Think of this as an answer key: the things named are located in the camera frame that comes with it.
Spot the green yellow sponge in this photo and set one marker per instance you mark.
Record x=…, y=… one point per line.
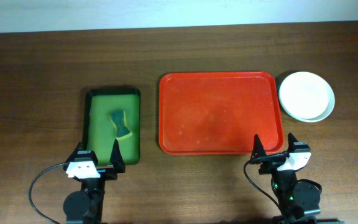
x=119, y=121

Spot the dark green tray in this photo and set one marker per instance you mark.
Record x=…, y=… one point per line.
x=99, y=133

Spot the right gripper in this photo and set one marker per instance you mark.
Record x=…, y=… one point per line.
x=268, y=163

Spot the light blue plate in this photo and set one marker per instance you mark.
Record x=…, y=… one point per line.
x=325, y=115

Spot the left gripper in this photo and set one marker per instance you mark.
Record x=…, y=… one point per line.
x=107, y=173

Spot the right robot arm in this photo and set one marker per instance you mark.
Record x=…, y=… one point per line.
x=297, y=199

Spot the cream white plate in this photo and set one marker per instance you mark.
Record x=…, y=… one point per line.
x=301, y=82

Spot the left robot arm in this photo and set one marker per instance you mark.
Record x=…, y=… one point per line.
x=86, y=205

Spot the red plastic tray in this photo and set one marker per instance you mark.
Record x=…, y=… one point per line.
x=218, y=113

